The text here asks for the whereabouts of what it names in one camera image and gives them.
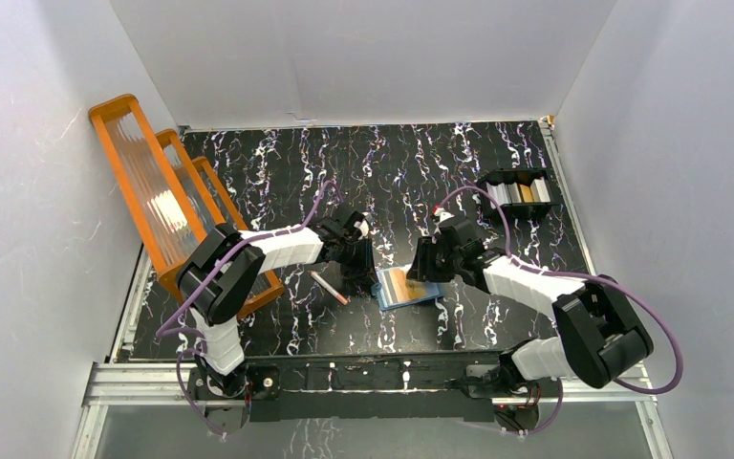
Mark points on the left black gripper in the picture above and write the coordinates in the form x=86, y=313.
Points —
x=356, y=265

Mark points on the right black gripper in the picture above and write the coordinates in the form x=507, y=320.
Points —
x=421, y=267

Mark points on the gold credit card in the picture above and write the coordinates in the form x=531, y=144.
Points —
x=398, y=290
x=525, y=193

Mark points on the blue leather card holder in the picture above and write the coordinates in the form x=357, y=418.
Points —
x=435, y=291

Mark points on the black card box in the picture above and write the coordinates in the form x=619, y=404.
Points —
x=512, y=177

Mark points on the white credit card stack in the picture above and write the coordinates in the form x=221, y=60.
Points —
x=499, y=194

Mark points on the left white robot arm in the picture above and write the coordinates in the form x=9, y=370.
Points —
x=217, y=278

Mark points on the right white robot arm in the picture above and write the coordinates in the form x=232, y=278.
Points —
x=598, y=333

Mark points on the rear white card stack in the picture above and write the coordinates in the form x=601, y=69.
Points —
x=540, y=190

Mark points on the white pink pen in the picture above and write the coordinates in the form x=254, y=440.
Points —
x=329, y=288

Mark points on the orange tiered organizer rack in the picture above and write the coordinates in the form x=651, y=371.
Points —
x=174, y=200

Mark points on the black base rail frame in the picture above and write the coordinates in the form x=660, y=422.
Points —
x=470, y=386

